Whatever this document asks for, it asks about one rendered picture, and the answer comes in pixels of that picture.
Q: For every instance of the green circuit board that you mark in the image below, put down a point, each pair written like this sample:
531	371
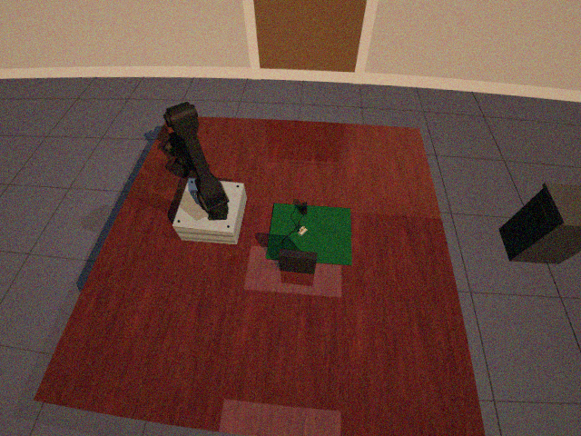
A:
323	230

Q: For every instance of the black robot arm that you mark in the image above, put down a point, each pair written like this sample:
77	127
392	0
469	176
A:
189	155

